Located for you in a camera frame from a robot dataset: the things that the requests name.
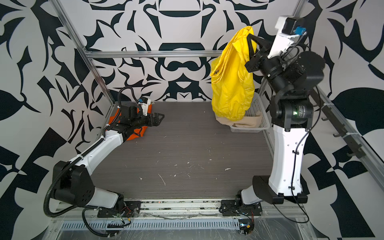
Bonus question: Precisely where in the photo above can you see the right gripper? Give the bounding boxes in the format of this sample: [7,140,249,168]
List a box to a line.
[248,35,291,100]

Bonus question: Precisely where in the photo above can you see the orange shorts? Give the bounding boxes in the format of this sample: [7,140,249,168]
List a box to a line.
[107,106,148,142]

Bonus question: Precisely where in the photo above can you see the yellow shorts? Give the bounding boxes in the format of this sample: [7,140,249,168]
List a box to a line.
[210,26,255,122]

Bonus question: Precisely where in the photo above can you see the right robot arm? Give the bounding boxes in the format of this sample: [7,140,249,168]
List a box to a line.
[239,34,325,205]

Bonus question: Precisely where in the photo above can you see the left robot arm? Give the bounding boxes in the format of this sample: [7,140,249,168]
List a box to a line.
[43,102,165,218]

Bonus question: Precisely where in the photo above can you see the beige shorts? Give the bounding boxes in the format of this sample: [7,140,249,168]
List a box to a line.
[215,115,263,128]

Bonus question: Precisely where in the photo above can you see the white laundry basket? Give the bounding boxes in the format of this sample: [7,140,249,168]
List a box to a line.
[230,93,271,133]

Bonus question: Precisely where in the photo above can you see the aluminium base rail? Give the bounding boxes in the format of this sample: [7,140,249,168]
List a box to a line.
[50,196,308,223]

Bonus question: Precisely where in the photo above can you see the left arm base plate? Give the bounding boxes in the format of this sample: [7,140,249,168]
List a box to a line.
[97,201,142,218]

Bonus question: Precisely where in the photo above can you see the white slotted cable duct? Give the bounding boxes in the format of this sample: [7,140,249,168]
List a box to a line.
[59,218,241,231]

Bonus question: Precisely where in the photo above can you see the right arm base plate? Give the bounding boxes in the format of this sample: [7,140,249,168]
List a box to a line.
[219,200,263,217]

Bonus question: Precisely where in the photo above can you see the black corrugated cable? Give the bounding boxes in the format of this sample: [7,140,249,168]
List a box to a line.
[80,206,133,238]

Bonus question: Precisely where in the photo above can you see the aluminium cage frame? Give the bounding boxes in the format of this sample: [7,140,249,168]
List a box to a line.
[50,1,384,189]

